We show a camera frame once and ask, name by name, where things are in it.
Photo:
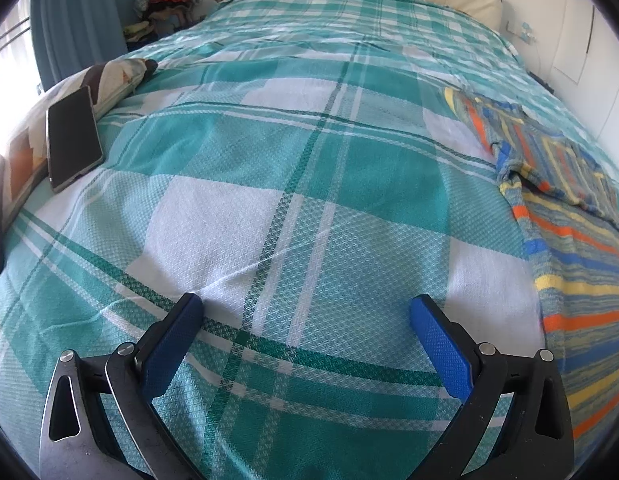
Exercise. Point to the patterned pillow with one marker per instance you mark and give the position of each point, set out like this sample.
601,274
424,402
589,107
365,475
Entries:
114,75

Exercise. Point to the white wall outlet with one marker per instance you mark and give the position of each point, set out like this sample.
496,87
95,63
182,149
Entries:
522,31

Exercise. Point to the dark wooden nightstand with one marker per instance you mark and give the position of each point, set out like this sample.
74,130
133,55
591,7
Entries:
542,82

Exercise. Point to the striped knit sweater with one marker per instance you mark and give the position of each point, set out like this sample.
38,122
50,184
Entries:
589,270

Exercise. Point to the blue curtain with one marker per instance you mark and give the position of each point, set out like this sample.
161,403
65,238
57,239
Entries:
74,20

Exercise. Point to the teal plaid blanket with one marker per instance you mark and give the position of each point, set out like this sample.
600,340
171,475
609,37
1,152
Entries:
289,160

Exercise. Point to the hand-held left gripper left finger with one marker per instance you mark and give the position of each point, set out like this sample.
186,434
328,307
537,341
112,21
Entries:
169,345

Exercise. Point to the black screen smartphone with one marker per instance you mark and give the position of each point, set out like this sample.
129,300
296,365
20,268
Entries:
72,135

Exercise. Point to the pile of clothes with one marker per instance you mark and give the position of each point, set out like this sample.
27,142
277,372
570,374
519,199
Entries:
164,0

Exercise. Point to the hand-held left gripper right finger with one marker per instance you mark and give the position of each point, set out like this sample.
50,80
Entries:
439,345

